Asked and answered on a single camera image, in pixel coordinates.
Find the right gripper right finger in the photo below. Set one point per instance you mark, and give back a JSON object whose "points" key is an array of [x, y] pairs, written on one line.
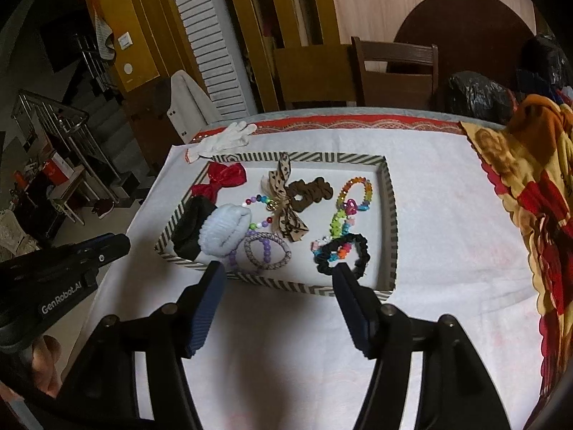
{"points": [[360, 309]]}

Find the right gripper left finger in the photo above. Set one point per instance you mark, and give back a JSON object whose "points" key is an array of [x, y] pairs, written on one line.
{"points": [[197, 307]]}

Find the black scrunchie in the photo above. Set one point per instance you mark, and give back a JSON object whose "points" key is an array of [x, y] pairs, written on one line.
{"points": [[349, 248]]}

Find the light blue fluffy scrunchie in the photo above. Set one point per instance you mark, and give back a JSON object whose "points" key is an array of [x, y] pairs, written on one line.
{"points": [[224, 229]]}

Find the leopard print bow scrunchie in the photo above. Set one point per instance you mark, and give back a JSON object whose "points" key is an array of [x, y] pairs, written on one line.
{"points": [[290, 199]]}

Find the person's left hand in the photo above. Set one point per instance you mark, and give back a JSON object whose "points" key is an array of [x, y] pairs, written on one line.
{"points": [[46, 351]]}

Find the black fabric hair piece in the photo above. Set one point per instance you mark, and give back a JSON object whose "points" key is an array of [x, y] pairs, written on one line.
{"points": [[185, 237]]}

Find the striped cardboard tray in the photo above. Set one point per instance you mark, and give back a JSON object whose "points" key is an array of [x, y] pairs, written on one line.
{"points": [[363, 202]]}

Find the red satin bow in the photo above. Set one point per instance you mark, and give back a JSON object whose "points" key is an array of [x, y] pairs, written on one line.
{"points": [[220, 176]]}

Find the white glove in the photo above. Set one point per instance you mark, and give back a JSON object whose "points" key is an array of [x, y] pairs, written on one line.
{"points": [[233, 136]]}

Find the metal rack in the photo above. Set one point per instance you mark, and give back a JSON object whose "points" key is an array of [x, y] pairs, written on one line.
{"points": [[62, 135]]}

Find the white coat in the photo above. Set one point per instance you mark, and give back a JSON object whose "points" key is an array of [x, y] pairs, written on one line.
{"points": [[190, 109]]}

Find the wooden chair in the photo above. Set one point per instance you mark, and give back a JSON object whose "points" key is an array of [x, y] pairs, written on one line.
{"points": [[395, 75]]}

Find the orange red floral blanket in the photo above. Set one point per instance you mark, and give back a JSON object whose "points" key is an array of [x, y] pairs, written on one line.
{"points": [[529, 163]]}

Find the black plastic bag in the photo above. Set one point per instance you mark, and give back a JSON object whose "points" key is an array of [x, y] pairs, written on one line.
{"points": [[473, 95]]}

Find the round brown table top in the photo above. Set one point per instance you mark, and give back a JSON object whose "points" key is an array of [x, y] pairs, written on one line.
{"points": [[483, 36]]}

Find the white louvered door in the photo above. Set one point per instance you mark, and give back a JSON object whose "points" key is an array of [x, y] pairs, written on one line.
{"points": [[214, 44]]}

